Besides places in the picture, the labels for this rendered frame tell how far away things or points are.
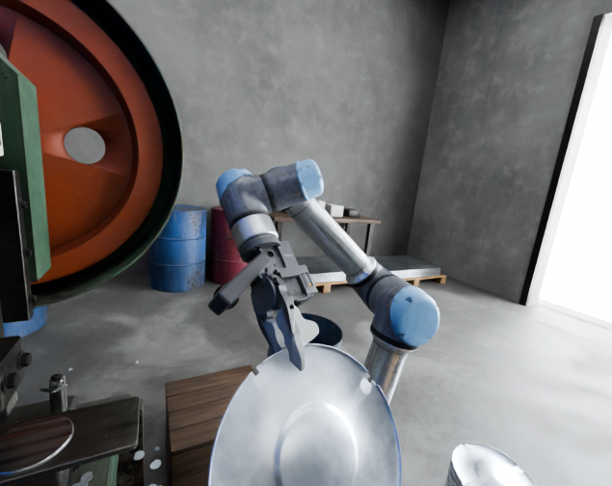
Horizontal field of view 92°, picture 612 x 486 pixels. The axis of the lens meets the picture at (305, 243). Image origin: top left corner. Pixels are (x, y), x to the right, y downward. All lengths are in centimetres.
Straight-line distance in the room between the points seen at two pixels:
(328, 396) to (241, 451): 14
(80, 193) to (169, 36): 330
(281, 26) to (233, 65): 81
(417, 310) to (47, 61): 103
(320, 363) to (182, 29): 398
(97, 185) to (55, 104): 21
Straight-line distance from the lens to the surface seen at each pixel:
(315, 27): 478
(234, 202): 53
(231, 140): 404
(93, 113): 100
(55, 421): 85
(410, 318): 69
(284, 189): 54
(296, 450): 47
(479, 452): 166
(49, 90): 102
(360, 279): 78
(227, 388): 154
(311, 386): 48
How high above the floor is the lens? 130
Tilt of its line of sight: 12 degrees down
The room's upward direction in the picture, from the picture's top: 6 degrees clockwise
